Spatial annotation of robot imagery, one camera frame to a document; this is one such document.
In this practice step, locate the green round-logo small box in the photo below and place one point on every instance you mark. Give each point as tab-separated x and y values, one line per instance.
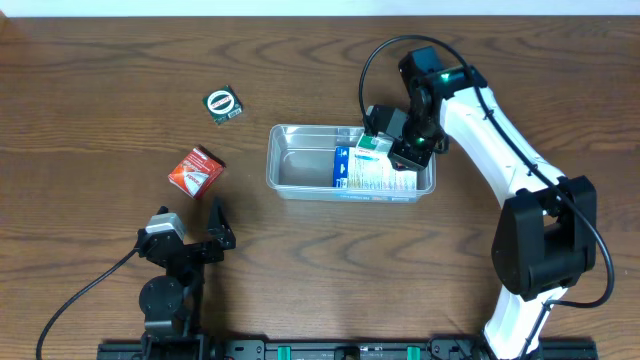
223	105

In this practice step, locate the white green medicine box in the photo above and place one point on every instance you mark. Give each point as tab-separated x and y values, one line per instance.
379	145

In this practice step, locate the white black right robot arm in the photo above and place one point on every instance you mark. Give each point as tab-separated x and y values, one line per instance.
544	241

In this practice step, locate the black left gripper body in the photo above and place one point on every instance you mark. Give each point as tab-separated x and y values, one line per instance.
191	250

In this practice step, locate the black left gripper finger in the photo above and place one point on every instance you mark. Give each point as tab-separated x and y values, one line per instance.
162	210
218	227

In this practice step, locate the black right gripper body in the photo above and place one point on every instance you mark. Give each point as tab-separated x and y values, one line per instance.
409	159

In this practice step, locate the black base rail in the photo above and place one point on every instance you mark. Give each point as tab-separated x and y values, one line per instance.
438	348

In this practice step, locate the blue fever patch packet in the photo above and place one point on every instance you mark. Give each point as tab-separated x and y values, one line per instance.
361	174

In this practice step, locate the red Panadol box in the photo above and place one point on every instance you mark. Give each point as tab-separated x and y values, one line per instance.
197	172

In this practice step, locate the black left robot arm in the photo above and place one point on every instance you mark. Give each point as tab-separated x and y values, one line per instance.
171	303

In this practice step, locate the clear plastic container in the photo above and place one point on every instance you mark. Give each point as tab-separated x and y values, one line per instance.
300	162

